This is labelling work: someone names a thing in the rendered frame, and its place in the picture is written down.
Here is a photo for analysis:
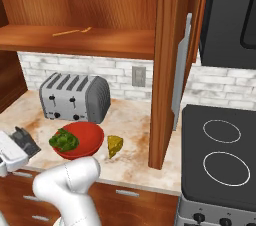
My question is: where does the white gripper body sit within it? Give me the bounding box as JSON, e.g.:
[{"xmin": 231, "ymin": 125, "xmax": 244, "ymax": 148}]
[{"xmin": 0, "ymin": 131, "xmax": 30, "ymax": 174}]

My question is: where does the green salad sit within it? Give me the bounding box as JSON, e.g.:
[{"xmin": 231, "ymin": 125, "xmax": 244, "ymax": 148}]
[{"xmin": 48, "ymin": 127, "xmax": 81, "ymax": 153}]

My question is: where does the wooden cabinet door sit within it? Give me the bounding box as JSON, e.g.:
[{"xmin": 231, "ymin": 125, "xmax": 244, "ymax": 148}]
[
  {"xmin": 0, "ymin": 0, "xmax": 29, "ymax": 115},
  {"xmin": 147, "ymin": 0, "xmax": 212, "ymax": 171}
]

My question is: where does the red salad bowl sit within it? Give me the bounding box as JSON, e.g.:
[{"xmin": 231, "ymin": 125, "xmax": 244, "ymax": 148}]
[{"xmin": 51, "ymin": 121, "xmax": 106, "ymax": 161}]

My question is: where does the yellow cheese wedge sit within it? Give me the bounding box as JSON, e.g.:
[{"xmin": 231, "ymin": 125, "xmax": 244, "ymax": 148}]
[{"xmin": 106, "ymin": 134, "xmax": 125, "ymax": 160}]

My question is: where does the wooden drawer front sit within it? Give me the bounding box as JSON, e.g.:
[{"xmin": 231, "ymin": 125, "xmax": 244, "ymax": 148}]
[
  {"xmin": 2, "ymin": 208, "xmax": 63, "ymax": 226},
  {"xmin": 0, "ymin": 169, "xmax": 44, "ymax": 194},
  {"xmin": 0, "ymin": 188, "xmax": 54, "ymax": 216},
  {"xmin": 87, "ymin": 181, "xmax": 181, "ymax": 226}
]

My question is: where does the grey four-slot toaster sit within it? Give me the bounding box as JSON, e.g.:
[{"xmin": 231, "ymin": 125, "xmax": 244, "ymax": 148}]
[{"xmin": 38, "ymin": 72, "xmax": 112, "ymax": 125}]

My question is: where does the thin yellow utensil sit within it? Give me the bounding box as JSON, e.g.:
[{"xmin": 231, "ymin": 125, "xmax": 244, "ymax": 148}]
[{"xmin": 51, "ymin": 26, "xmax": 93, "ymax": 38}]

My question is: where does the black hob stove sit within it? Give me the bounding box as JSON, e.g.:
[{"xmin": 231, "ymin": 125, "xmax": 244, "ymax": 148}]
[{"xmin": 174, "ymin": 103, "xmax": 256, "ymax": 226}]

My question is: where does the black microwave oven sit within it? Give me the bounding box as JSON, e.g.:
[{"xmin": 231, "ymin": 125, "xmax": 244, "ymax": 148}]
[{"xmin": 198, "ymin": 0, "xmax": 256, "ymax": 70}]

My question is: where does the grey drawer handle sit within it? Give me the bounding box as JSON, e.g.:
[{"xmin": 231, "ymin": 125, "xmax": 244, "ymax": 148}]
[
  {"xmin": 115, "ymin": 188, "xmax": 141, "ymax": 199},
  {"xmin": 22, "ymin": 195, "xmax": 42, "ymax": 203},
  {"xmin": 12, "ymin": 170, "xmax": 34, "ymax": 179},
  {"xmin": 31, "ymin": 214, "xmax": 51, "ymax": 222}
]

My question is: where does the grey wall outlet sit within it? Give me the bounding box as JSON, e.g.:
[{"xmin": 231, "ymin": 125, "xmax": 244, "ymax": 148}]
[{"xmin": 131, "ymin": 65, "xmax": 147, "ymax": 88}]

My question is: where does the open wooden wall cabinet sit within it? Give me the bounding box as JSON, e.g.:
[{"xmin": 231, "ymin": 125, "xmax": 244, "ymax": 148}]
[{"xmin": 0, "ymin": 0, "xmax": 160, "ymax": 61}]

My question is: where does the grey cabinet door handle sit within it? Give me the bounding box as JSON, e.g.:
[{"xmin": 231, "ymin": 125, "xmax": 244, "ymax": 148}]
[{"xmin": 170, "ymin": 12, "xmax": 194, "ymax": 132}]

